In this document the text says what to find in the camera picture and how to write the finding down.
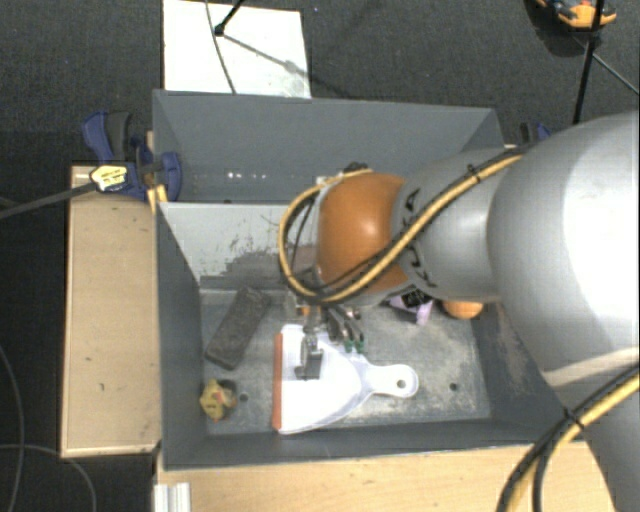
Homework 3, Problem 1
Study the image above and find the white dustpan with orange edge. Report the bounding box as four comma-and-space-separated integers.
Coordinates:
272, 323, 420, 436

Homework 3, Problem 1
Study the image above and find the pale wood board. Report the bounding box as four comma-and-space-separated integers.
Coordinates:
59, 164, 162, 459

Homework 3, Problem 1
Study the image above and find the grey metal bin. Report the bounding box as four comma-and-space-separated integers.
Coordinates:
151, 88, 569, 471

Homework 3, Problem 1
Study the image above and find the orange fruit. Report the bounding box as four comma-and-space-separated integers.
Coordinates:
440, 298, 485, 320

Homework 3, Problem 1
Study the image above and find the lilac bottle with black label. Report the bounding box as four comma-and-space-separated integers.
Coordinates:
387, 289, 435, 326

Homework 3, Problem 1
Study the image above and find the yellow and black toy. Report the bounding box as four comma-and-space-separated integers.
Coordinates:
198, 378, 239, 422

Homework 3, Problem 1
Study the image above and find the dark green flat block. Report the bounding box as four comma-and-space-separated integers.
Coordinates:
203, 285, 274, 372

